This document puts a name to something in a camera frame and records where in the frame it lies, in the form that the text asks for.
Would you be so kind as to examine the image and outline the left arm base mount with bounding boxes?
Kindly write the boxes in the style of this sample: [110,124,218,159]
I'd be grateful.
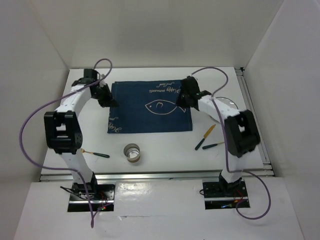
[60,183,116,213]

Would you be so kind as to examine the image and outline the white plate green rim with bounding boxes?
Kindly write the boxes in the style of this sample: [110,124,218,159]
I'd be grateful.
[207,96,238,123]

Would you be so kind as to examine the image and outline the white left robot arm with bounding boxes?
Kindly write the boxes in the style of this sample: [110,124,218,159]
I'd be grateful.
[44,68,119,200]

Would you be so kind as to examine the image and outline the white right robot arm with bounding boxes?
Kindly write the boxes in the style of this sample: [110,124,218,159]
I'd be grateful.
[176,76,261,196]

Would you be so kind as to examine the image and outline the gold fork green handle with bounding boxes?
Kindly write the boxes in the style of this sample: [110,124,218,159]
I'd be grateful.
[80,148,110,159]

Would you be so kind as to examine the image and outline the gold spoon green handle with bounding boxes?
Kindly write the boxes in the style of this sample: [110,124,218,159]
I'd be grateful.
[202,142,224,150]

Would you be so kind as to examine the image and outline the white and brown cup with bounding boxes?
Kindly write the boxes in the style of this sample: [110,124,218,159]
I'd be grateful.
[123,143,141,163]

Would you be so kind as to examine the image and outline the aluminium table rail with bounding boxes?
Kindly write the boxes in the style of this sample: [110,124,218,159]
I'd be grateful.
[39,165,275,182]

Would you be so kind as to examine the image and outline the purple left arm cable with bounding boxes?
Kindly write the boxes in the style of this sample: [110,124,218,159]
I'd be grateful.
[19,58,113,228]

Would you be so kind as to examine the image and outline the gold knife green handle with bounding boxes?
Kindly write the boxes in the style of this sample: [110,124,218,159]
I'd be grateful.
[194,124,216,151]

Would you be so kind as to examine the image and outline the blue fish placemat cloth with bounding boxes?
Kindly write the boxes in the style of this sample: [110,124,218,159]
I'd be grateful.
[107,80,193,134]

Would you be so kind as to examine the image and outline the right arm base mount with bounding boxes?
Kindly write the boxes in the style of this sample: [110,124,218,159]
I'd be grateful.
[199,181,250,210]

